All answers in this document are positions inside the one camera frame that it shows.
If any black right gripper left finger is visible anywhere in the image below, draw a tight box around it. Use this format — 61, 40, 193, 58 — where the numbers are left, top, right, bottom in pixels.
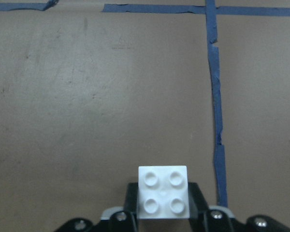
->
123, 182, 139, 219

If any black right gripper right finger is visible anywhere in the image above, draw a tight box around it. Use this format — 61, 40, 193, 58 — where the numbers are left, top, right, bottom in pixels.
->
188, 182, 209, 219

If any white block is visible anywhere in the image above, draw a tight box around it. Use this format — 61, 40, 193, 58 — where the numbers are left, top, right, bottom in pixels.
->
137, 165, 190, 220

